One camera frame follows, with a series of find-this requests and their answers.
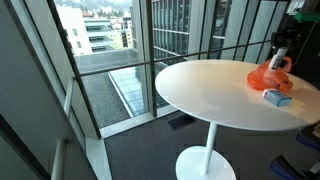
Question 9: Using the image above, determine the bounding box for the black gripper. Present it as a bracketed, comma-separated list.
[273, 20, 302, 51]

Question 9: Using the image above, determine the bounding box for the white cylindrical bottle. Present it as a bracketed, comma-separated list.
[268, 47, 288, 71]

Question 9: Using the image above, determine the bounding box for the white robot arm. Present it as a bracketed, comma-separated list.
[271, 0, 320, 51]

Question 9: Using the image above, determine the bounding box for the orange plastic bag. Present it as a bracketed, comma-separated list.
[247, 56, 293, 94]

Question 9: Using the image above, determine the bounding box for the light blue tissue pack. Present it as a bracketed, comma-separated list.
[262, 89, 292, 107]

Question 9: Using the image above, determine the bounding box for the blue and black equipment base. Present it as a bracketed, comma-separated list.
[270, 122, 320, 180]

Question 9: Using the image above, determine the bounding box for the black floor vent grille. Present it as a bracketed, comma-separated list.
[168, 115, 196, 130]

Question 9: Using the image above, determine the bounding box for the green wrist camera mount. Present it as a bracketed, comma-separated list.
[294, 12, 320, 22]

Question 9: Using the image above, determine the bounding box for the white round pedestal table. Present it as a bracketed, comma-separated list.
[155, 60, 320, 180]

